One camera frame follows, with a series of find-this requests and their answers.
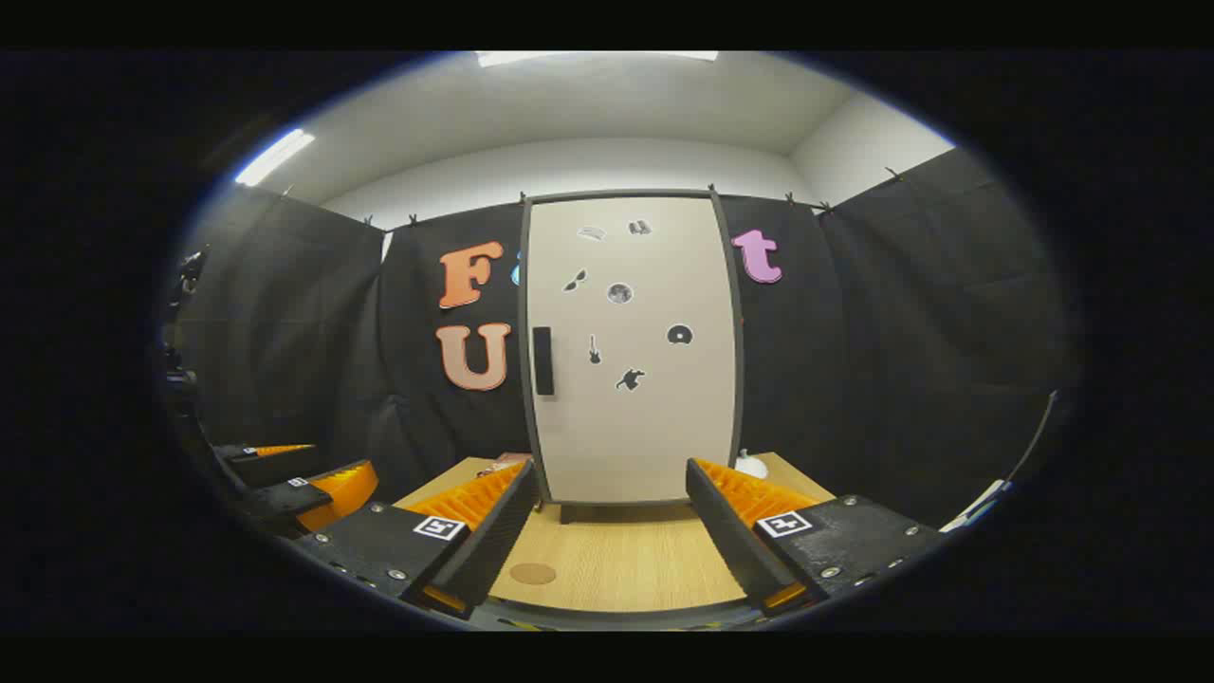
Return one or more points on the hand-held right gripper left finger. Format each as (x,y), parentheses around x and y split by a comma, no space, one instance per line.
(493,541)

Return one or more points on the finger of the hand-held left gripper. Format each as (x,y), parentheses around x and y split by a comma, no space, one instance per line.
(256,463)
(289,498)

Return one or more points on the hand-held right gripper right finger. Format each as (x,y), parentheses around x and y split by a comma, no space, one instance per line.
(735,541)

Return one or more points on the round cork coaster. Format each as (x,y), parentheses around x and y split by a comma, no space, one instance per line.
(533,574)

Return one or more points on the white cabinet door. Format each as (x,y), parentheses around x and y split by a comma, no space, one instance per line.
(645,427)

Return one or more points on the grey cabinet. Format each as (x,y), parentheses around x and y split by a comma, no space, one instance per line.
(740,379)

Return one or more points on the small white object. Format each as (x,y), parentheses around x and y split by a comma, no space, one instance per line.
(752,466)

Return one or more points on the black backdrop cloth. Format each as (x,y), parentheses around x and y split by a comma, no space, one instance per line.
(901,332)

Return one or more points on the wide ceiling light panel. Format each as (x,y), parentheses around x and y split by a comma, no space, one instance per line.
(588,57)

